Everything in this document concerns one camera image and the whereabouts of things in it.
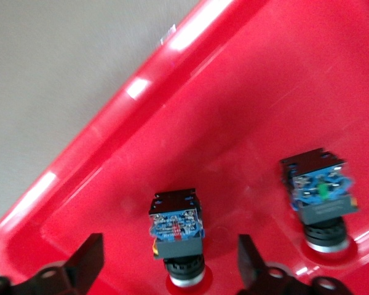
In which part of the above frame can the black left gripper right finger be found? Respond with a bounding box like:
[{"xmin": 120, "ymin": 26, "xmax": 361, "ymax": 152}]
[{"xmin": 236, "ymin": 234, "xmax": 357, "ymax": 295}]

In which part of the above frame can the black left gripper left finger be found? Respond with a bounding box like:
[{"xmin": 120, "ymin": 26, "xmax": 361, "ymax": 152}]
[{"xmin": 0, "ymin": 232, "xmax": 105, "ymax": 295}]

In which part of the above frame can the red push button switch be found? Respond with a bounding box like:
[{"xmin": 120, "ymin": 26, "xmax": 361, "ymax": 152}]
[
  {"xmin": 279, "ymin": 147, "xmax": 360, "ymax": 253},
  {"xmin": 148, "ymin": 187, "xmax": 207, "ymax": 288}
]

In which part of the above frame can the red plastic tray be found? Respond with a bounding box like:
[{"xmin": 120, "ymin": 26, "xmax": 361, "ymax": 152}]
[{"xmin": 0, "ymin": 0, "xmax": 369, "ymax": 295}]

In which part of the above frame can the brown table cover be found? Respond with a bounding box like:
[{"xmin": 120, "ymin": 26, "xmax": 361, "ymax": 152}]
[{"xmin": 0, "ymin": 0, "xmax": 231, "ymax": 234}]

